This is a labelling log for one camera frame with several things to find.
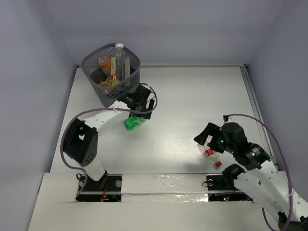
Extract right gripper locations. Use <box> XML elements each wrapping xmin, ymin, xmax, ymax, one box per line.
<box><xmin>193</xmin><ymin>121</ymin><xmax>235</xmax><ymax>154</ymax></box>

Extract green soda bottle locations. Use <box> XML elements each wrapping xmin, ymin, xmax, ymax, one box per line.
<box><xmin>124</xmin><ymin>116</ymin><xmax>145</xmax><ymax>130</ymax></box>

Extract clear bottle red label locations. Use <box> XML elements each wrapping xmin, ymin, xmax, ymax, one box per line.
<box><xmin>203</xmin><ymin>144</ymin><xmax>222</xmax><ymax>168</ymax></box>

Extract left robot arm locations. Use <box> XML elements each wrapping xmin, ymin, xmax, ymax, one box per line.
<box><xmin>60</xmin><ymin>83</ymin><xmax>158</xmax><ymax>193</ymax></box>

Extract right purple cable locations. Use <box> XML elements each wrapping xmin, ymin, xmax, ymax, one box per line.
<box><xmin>223</xmin><ymin>113</ymin><xmax>295</xmax><ymax>231</ymax></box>

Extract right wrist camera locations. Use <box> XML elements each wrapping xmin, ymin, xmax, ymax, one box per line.
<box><xmin>223</xmin><ymin>115</ymin><xmax>235</xmax><ymax>123</ymax></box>

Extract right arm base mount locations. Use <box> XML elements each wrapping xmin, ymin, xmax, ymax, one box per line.
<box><xmin>202</xmin><ymin>174</ymin><xmax>253</xmax><ymax>202</ymax></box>

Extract tall orange juice bottle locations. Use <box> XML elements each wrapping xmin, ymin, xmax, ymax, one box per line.
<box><xmin>97</xmin><ymin>55</ymin><xmax>117</xmax><ymax>87</ymax></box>

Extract grey mesh waste bin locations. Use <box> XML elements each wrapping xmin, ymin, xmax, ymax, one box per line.
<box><xmin>81</xmin><ymin>43</ymin><xmax>141</xmax><ymax>107</ymax></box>

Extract large clear water bottle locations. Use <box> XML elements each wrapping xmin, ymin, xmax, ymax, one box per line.
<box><xmin>114</xmin><ymin>43</ymin><xmax>130</xmax><ymax>82</ymax></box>

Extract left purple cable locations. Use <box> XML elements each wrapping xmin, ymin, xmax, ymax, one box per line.
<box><xmin>59</xmin><ymin>83</ymin><xmax>159</xmax><ymax>193</ymax></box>

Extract purple cable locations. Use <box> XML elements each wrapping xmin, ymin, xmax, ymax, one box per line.
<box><xmin>223</xmin><ymin>113</ymin><xmax>295</xmax><ymax>231</ymax></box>
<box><xmin>59</xmin><ymin>83</ymin><xmax>159</xmax><ymax>193</ymax></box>

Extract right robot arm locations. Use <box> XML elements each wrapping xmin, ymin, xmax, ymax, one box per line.
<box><xmin>194</xmin><ymin>122</ymin><xmax>308</xmax><ymax>231</ymax></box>

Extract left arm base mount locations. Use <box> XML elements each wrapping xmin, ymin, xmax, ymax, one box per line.
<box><xmin>76</xmin><ymin>175</ymin><xmax>123</xmax><ymax>202</ymax></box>

